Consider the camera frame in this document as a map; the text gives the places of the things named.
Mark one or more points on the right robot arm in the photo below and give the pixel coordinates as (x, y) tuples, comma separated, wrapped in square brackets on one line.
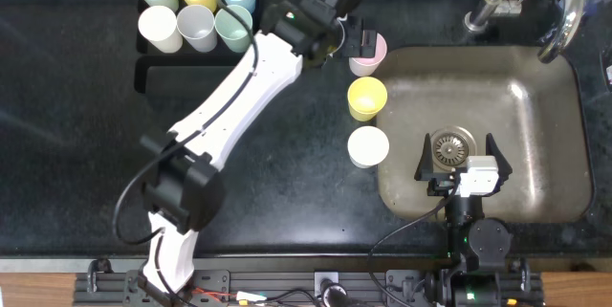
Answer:
[(487, 242)]

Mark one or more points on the grey cup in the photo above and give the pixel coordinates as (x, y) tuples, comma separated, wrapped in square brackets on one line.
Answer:
[(196, 25)]

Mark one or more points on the black tray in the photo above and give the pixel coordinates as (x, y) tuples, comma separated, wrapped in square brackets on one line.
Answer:
[(181, 77)]

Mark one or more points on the pink cup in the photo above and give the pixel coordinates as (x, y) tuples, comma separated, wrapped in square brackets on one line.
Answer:
[(365, 66)]

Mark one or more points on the steel sink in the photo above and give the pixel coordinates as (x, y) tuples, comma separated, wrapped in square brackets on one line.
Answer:
[(526, 106)]

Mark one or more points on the white cup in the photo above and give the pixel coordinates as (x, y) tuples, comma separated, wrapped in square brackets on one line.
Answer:
[(368, 146), (158, 25)]

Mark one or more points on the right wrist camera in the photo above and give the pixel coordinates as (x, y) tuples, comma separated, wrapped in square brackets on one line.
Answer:
[(479, 175)]

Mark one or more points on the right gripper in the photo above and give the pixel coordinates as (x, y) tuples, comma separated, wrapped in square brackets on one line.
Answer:
[(442, 186)]

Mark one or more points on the mounting rail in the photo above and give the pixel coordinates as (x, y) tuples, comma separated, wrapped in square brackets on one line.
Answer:
[(287, 283)]

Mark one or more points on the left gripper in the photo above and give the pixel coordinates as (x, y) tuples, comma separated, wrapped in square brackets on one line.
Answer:
[(356, 39)]

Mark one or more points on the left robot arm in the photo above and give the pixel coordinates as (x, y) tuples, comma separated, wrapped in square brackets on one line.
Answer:
[(268, 72)]

